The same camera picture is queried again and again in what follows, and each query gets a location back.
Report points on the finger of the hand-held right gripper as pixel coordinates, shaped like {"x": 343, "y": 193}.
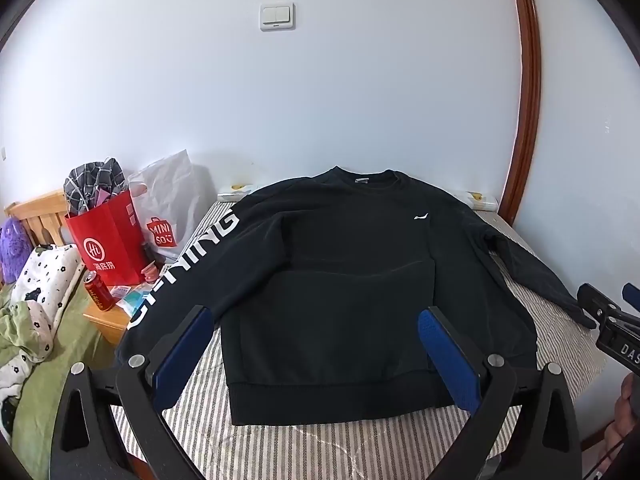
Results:
{"x": 633, "y": 297}
{"x": 597, "y": 302}

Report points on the purple plush toy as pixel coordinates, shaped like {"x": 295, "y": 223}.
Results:
{"x": 12, "y": 250}

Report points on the brown wooden door frame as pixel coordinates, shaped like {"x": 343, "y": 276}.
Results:
{"x": 531, "y": 110}

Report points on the wooden nightstand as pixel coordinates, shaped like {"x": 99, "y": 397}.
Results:
{"x": 107, "y": 325}

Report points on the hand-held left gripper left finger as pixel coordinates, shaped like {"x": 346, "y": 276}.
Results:
{"x": 182, "y": 355}

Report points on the grey plaid cloth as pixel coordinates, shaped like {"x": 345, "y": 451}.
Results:
{"x": 92, "y": 180}

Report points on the red drink can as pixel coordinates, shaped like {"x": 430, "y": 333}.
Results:
{"x": 99, "y": 292}

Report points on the person's right hand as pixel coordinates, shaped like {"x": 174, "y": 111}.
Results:
{"x": 629, "y": 410}

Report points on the green bedsheet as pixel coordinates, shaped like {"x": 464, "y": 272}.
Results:
{"x": 55, "y": 400}

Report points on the red paper bag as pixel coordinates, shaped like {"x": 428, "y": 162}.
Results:
{"x": 107, "y": 240}

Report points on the grey striped mattress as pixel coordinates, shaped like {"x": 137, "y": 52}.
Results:
{"x": 310, "y": 450}

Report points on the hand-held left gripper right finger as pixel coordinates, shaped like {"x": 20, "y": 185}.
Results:
{"x": 450, "y": 360}

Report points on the white plastic bag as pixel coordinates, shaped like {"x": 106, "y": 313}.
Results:
{"x": 170, "y": 195}

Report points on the blue tissue packets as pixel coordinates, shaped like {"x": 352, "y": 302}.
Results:
{"x": 132, "y": 302}

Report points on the black sweatshirt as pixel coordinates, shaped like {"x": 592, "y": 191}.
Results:
{"x": 350, "y": 285}

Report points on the small pink jar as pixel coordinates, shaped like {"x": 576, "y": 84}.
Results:
{"x": 151, "y": 274}

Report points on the wooden headboard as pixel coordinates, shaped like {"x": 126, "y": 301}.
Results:
{"x": 40, "y": 210}

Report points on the white light switch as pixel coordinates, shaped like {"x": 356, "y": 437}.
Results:
{"x": 277, "y": 16}

